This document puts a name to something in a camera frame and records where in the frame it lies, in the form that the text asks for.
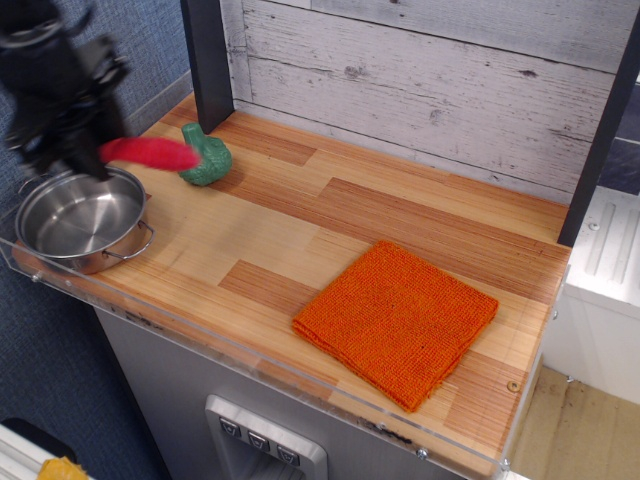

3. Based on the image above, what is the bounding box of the green toy broccoli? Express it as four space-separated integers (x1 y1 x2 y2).
179 123 233 186

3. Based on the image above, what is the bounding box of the red handled metal spoon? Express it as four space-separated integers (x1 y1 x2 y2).
99 137 201 172

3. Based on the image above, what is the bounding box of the right dark vertical post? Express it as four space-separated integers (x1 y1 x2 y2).
557 13 639 247

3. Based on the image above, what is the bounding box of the grey cabinet with dispenser panel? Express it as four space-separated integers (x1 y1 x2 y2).
97 310 457 479

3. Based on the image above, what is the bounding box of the yellow object at corner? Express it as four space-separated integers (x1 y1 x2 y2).
37 457 89 480

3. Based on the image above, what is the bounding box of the clear acrylic table guard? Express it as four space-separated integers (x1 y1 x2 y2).
0 69 571 480

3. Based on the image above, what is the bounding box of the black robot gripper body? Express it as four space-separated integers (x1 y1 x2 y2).
1 1 128 149

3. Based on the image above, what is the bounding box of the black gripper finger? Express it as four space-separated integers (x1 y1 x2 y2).
59 94 125 181
18 137 73 174

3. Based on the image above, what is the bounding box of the orange knitted cloth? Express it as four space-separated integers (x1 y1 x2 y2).
292 241 499 412

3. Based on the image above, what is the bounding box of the stainless steel pot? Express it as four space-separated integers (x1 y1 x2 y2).
15 167 156 274

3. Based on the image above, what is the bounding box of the white ribbed appliance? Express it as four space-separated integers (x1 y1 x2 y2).
541 187 639 403

